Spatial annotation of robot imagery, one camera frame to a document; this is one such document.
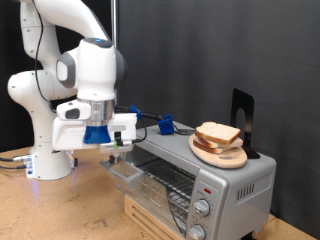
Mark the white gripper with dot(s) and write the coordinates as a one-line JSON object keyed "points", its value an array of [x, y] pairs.
{"points": [[66, 133]]}

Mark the metal spatula with blue block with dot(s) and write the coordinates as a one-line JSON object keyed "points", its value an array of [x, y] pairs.
{"points": [[165, 126]]}

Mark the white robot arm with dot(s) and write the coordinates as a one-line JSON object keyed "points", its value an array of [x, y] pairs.
{"points": [[93, 66]]}

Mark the wooden base under oven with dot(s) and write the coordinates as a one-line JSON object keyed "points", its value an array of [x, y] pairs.
{"points": [[140, 213]]}

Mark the silver oven dial knob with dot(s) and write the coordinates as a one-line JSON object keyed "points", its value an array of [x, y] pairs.
{"points": [[201, 207], [197, 232]]}

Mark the silver toaster oven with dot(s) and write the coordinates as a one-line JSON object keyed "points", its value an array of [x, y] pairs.
{"points": [[233, 180]]}

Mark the round wooden cutting board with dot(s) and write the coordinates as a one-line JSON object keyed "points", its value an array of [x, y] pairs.
{"points": [[220, 160]]}

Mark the black fabric curtain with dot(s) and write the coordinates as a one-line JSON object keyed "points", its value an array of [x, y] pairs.
{"points": [[6, 50]]}

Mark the vertical metal pole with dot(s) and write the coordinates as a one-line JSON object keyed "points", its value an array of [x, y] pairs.
{"points": [[114, 20]]}

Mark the dark grey fabric backdrop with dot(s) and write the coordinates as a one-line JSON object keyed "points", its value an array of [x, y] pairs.
{"points": [[200, 50]]}

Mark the black metal bookend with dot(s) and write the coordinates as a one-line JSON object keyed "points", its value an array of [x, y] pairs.
{"points": [[250, 100]]}

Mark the wrist camera on blue mount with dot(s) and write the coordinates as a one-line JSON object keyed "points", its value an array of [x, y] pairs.
{"points": [[96, 135]]}

